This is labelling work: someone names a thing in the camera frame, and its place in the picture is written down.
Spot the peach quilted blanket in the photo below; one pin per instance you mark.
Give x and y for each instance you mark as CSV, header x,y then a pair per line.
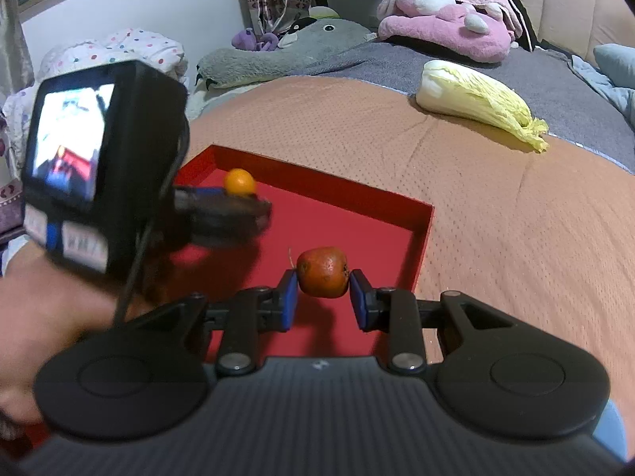
x,y
496,233

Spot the blue cartoon print plate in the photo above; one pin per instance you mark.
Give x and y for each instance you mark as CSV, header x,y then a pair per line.
x,y
612,431

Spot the grey bed sheet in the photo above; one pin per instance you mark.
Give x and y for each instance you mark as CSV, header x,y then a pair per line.
x,y
387,64

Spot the red round fruit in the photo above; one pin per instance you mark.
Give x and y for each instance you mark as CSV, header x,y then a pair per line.
x,y
322,271

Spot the red rectangular tray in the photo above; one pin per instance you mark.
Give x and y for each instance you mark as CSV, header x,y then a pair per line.
x,y
337,218

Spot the napa cabbage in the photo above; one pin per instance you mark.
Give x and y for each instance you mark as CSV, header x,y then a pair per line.
x,y
476,94

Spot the dark striped garment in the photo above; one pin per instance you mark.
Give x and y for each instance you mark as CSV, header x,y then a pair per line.
x,y
513,0

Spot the purple plush toy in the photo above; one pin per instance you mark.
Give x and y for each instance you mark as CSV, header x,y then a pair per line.
x,y
255,39

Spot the orange mandarin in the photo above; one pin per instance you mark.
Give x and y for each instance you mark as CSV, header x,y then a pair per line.
x,y
239,181

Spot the light blue blanket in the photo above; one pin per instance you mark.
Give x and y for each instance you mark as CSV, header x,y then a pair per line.
x,y
610,74

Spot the white polka dot blanket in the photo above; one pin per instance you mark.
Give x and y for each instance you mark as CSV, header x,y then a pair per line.
x,y
124,49

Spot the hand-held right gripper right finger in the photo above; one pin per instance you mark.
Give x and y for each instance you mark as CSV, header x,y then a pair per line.
x,y
359,302

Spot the pink plush toy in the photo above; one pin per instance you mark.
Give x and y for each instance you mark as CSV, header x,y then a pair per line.
x,y
446,15

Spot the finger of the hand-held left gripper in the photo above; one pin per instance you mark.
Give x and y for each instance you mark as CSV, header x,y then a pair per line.
x,y
223,213

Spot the person's left forearm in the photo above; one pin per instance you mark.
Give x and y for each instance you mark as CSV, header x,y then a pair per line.
x,y
44,317

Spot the beige padded headboard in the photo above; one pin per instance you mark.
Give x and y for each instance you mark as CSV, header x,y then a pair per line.
x,y
560,0

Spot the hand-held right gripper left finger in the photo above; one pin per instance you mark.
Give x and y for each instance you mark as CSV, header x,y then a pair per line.
x,y
288,302

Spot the grey plush toy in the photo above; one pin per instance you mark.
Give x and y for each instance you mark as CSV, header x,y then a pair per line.
x,y
297,49

